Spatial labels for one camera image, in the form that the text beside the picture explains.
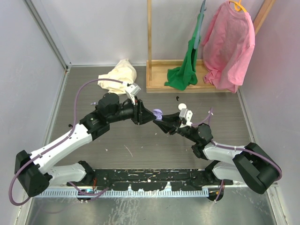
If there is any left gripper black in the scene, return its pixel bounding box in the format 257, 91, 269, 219
108, 96, 156, 125

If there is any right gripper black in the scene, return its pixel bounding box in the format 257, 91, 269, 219
153, 111, 198, 143

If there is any purple earbud charging case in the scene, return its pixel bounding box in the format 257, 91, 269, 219
152, 109, 163, 121

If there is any cream cloth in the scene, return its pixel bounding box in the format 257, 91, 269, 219
97, 59, 137, 95

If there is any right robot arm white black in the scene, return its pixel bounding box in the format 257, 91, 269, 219
153, 109, 282, 194

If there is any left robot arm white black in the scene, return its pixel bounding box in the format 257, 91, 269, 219
15, 93, 156, 197

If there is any white earbud charging case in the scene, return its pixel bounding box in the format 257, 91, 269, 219
178, 103, 187, 111

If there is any green shirt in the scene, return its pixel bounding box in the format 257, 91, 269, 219
164, 14, 201, 91

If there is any wooden clothes rack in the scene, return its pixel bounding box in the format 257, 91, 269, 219
146, 0, 275, 93

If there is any blue hanger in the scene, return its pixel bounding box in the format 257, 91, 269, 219
193, 0, 206, 50

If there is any pink shirt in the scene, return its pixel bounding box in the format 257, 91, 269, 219
202, 1, 255, 93

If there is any orange hanger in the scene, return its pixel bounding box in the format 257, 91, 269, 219
229, 0, 247, 13

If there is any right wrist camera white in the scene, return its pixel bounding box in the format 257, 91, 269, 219
179, 108, 193, 127

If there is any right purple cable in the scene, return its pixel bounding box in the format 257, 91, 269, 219
192, 107, 283, 204

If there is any purple cable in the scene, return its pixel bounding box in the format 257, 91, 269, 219
8, 79, 129, 206
192, 107, 283, 204

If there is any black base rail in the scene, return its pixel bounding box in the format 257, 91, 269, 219
74, 169, 221, 191

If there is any white cable duct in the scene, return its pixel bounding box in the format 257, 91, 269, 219
37, 188, 209, 198

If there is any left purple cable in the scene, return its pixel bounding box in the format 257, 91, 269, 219
8, 79, 129, 206

